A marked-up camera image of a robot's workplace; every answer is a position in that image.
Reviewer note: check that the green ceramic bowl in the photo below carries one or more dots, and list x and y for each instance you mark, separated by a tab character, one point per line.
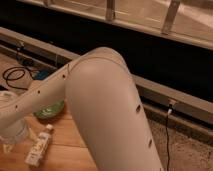
50	111

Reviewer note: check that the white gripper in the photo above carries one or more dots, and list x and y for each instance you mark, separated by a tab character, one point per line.
16	133

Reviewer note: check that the white plastic bottle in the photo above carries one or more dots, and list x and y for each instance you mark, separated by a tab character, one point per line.
37	151

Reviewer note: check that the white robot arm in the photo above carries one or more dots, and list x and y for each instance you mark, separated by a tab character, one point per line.
105	106

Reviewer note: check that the blue object on floor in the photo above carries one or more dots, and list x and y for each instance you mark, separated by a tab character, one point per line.
41	75

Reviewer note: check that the metal window frame rail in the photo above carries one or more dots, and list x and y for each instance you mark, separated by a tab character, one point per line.
186	21

